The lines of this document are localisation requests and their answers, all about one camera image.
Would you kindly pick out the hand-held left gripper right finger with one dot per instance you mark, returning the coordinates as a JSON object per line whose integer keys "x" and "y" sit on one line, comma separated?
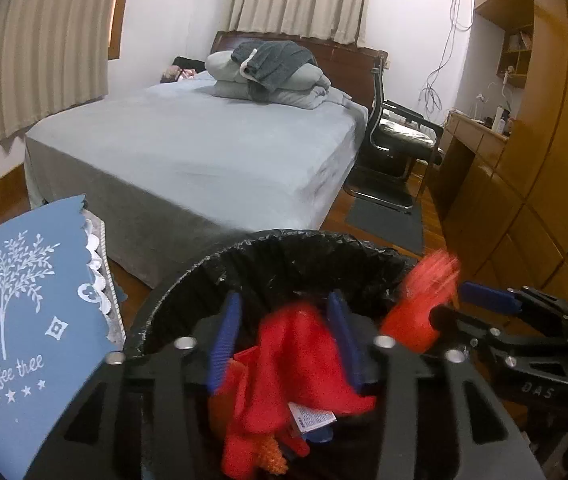
{"x": 346, "y": 340}

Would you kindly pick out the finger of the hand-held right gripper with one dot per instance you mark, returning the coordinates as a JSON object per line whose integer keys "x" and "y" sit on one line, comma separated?
{"x": 489, "y": 297}
{"x": 464, "y": 327}

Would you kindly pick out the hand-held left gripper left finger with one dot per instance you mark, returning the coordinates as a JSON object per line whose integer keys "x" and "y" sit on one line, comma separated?
{"x": 224, "y": 345}

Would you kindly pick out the red cloth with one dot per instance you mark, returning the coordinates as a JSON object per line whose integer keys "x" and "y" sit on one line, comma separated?
{"x": 294, "y": 355}

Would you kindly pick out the black trash bin with bag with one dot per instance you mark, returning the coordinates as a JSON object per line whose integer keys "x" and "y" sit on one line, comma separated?
{"x": 284, "y": 260}

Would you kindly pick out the dark floor mat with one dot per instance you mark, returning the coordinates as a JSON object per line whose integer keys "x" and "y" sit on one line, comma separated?
{"x": 389, "y": 222}

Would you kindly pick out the black office chair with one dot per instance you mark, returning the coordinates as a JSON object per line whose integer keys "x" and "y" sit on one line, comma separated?
{"x": 389, "y": 160}

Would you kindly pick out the white bottle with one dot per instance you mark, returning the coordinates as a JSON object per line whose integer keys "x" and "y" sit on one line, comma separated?
{"x": 501, "y": 121}

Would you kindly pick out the chair seat cushion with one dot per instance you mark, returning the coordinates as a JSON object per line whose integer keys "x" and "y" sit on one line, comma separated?
{"x": 406, "y": 132}

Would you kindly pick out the bed with grey sheet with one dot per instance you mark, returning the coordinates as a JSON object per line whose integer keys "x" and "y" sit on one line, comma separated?
{"x": 204, "y": 150}

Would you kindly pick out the dark blue tree-print tablecloth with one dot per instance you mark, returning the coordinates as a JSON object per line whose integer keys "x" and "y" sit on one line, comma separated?
{"x": 29, "y": 310}

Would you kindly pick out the folded grey duvet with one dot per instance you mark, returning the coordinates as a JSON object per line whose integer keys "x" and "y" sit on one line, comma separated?
{"x": 294, "y": 85}

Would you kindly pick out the pinkish patterned bundle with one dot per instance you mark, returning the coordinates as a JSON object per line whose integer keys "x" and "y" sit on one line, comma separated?
{"x": 171, "y": 76}

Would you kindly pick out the dark wooden headboard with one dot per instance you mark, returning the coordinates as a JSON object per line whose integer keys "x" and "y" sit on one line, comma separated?
{"x": 344, "y": 60}

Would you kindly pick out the black pillow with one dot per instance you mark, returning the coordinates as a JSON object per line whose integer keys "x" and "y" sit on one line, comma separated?
{"x": 189, "y": 62}

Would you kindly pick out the dark grey garment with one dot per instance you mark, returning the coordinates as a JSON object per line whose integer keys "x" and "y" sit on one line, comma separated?
{"x": 279, "y": 60}

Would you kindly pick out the wide beige curtain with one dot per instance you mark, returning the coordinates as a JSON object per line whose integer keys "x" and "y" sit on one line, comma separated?
{"x": 34, "y": 50}

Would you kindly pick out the wooden wall cabinet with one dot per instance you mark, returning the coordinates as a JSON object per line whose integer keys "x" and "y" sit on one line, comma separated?
{"x": 549, "y": 135}

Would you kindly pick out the wooden window frame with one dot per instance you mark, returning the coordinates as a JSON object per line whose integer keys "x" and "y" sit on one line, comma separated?
{"x": 119, "y": 5}

